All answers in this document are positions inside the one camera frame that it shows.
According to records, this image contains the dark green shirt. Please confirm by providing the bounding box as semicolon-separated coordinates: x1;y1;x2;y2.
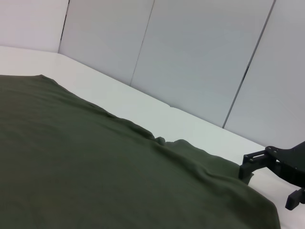
0;74;281;229

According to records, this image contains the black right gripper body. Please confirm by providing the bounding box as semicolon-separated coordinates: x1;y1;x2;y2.
264;140;305;189

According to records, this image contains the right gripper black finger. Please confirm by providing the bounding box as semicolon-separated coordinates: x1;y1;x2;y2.
285;187;305;211
239;149;277;186

